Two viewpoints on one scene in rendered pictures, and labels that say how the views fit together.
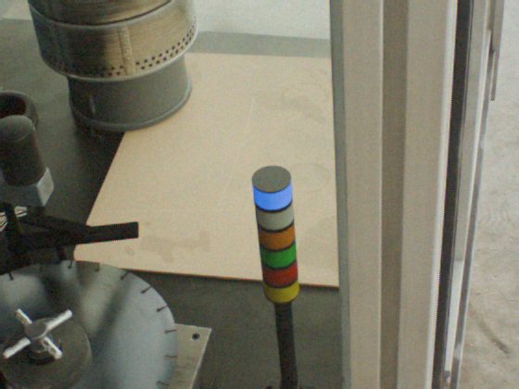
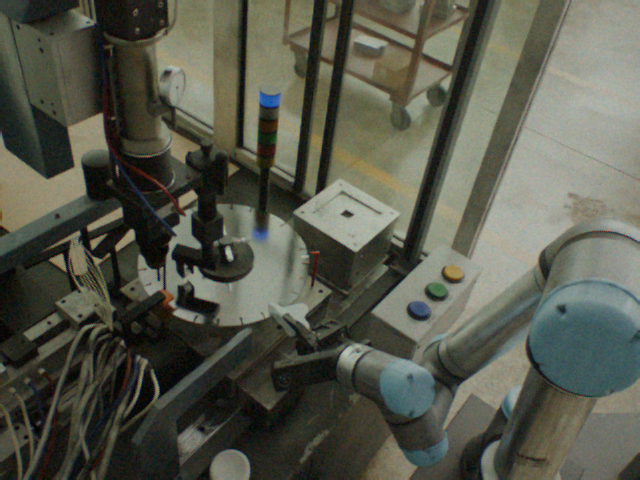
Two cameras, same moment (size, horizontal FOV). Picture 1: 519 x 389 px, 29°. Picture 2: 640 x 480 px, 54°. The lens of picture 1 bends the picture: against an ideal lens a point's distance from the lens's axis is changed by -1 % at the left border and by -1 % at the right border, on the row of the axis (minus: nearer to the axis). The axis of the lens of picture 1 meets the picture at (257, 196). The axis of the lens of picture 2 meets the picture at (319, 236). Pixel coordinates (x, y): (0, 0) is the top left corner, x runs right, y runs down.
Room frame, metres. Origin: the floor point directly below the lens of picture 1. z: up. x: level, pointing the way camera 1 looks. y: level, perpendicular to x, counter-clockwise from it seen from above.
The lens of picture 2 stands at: (0.41, 1.05, 1.83)
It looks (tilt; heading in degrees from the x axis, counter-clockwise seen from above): 43 degrees down; 285
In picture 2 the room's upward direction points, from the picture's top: 9 degrees clockwise
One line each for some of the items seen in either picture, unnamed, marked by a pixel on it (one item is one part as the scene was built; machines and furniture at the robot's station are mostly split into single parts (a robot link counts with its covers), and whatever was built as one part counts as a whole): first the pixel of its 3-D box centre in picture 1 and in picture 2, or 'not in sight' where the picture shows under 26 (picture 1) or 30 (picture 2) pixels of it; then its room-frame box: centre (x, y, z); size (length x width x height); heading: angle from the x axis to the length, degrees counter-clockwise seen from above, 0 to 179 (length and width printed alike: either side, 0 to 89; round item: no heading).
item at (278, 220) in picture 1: (273, 208); (269, 109); (0.85, -0.02, 1.11); 0.05 x 0.04 x 0.03; 163
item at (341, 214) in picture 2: not in sight; (342, 237); (0.64, -0.02, 0.82); 0.18 x 0.18 x 0.15; 73
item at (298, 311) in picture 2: not in sight; (292, 312); (0.62, 0.36, 0.96); 0.09 x 0.06 x 0.03; 150
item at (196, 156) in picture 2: not in sight; (207, 193); (0.79, 0.36, 1.17); 0.06 x 0.05 x 0.20; 64
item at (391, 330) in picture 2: not in sight; (422, 311); (0.40, 0.12, 0.82); 0.28 x 0.11 x 0.15; 73
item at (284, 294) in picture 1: (281, 282); (265, 157); (0.85, -0.02, 0.98); 0.05 x 0.04 x 0.03; 163
